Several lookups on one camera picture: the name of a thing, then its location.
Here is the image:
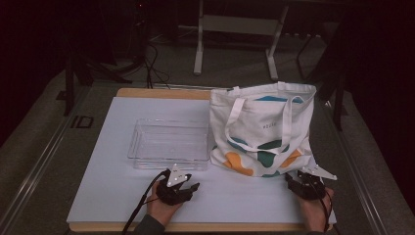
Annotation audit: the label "person's left hand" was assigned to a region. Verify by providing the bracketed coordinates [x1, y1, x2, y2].
[146, 189, 184, 227]

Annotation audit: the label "metal floor rail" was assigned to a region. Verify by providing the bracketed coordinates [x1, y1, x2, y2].
[0, 85, 93, 235]
[321, 100, 390, 235]

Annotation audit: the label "person's right hand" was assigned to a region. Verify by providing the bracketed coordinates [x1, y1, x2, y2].
[296, 187, 336, 233]

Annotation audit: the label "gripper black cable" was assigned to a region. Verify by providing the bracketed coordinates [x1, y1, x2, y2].
[121, 168, 171, 235]
[316, 186, 334, 233]

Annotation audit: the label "black metal stand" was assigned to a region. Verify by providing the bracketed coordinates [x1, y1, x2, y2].
[282, 32, 349, 132]

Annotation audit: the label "black floor cables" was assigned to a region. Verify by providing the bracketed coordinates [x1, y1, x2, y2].
[142, 40, 171, 90]

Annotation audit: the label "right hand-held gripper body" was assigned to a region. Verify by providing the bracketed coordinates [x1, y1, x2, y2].
[286, 164, 338, 201]

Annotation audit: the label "black floor plate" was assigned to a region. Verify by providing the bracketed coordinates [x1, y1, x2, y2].
[69, 115, 95, 129]

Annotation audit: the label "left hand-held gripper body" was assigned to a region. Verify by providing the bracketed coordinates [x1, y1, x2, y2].
[156, 163, 194, 207]

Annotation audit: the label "clear plastic tray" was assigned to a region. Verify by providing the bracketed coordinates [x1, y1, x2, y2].
[126, 117, 211, 171]

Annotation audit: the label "white metal stand frame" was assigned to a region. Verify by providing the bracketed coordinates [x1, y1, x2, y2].
[193, 0, 290, 81]

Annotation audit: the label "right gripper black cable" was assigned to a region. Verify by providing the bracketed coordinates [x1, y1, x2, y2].
[316, 186, 334, 233]

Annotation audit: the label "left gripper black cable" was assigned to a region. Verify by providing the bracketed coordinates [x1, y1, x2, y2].
[121, 168, 171, 235]

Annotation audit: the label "white tote bag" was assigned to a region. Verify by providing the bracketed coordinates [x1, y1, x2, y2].
[208, 81, 318, 179]

